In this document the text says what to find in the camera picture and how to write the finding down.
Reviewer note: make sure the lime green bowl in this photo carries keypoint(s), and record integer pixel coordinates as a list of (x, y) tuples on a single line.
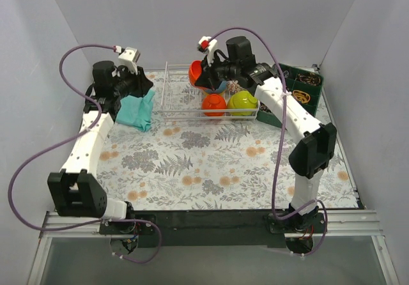
[(242, 100)]

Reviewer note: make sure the green compartment organizer tray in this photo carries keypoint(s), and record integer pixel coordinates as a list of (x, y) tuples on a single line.
[(306, 87)]

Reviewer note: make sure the aluminium frame rail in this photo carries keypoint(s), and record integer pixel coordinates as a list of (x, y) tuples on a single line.
[(351, 250)]

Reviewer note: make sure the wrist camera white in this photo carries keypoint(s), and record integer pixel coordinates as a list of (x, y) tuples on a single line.
[(128, 58), (207, 45)]

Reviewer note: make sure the blue grey bowl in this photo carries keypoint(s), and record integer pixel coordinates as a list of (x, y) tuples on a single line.
[(220, 89)]

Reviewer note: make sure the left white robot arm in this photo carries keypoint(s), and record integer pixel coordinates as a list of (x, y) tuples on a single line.
[(74, 189)]

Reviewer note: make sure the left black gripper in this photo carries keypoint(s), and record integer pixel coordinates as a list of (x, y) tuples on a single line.
[(140, 82)]

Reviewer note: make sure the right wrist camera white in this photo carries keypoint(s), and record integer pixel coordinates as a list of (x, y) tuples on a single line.
[(207, 45)]

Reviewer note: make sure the white wire dish rack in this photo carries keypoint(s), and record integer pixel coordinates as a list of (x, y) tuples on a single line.
[(179, 101)]

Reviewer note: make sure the teal cloth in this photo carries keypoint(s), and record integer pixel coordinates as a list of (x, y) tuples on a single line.
[(136, 112)]

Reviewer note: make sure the blue patterned bowl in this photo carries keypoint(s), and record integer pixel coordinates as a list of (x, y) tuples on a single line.
[(234, 87)]

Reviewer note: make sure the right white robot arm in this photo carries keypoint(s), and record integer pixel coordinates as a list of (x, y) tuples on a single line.
[(315, 142)]

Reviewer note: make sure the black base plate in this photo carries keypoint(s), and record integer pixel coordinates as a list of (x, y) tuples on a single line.
[(182, 228)]

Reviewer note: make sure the floral table mat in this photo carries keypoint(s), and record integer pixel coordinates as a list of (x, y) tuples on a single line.
[(182, 165)]

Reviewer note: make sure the red orange bowl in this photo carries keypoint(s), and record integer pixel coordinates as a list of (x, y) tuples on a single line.
[(194, 73), (214, 105)]

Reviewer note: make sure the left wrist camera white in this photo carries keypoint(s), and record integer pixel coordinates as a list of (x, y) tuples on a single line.
[(128, 58)]

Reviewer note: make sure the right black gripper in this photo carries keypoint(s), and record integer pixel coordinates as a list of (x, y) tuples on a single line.
[(208, 75)]

